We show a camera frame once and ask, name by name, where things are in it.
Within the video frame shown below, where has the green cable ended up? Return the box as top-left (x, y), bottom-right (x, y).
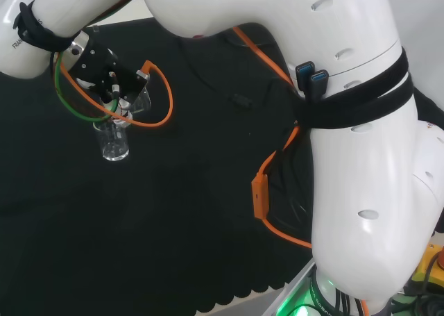
top-left (54, 6), bottom-right (121, 123)

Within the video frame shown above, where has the metal base plate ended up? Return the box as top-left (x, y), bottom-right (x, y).
top-left (263, 263), bottom-right (322, 316)

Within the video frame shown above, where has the yellow stop button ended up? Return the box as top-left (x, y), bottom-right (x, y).
top-left (410, 242), bottom-right (444, 298)

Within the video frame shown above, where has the black bench cloth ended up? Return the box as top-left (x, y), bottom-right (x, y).
top-left (0, 15), bottom-right (444, 316)

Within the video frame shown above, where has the blue USB plug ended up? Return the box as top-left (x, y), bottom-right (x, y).
top-left (295, 61), bottom-right (317, 88)
top-left (309, 69), bottom-right (330, 101)

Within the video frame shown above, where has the orange cable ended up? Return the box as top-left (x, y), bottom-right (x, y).
top-left (51, 0), bottom-right (369, 316)

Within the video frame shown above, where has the black cable with inline box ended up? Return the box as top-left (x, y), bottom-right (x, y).
top-left (178, 34), bottom-right (256, 113)

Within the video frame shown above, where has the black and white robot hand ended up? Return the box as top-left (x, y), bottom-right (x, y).
top-left (101, 95), bottom-right (138, 126)

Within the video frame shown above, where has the clear glass beaker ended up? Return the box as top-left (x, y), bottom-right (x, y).
top-left (128, 88), bottom-right (153, 116)
top-left (92, 120), bottom-right (130, 162)

